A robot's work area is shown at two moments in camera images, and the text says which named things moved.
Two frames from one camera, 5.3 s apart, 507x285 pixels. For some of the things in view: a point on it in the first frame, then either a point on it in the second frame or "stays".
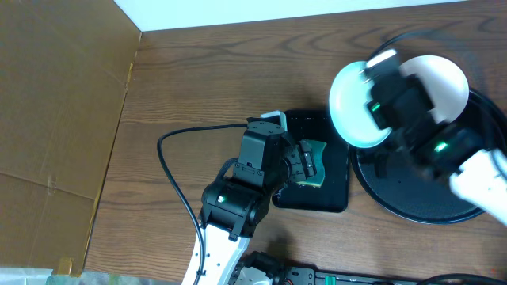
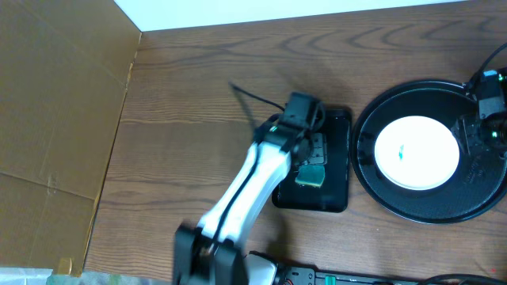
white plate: [445, 83] to [417, 153]
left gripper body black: [303, 165] to [314, 150]
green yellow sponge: [317, 149] stays
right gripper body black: [380, 79] to [469, 129]
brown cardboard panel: [65, 66] stays
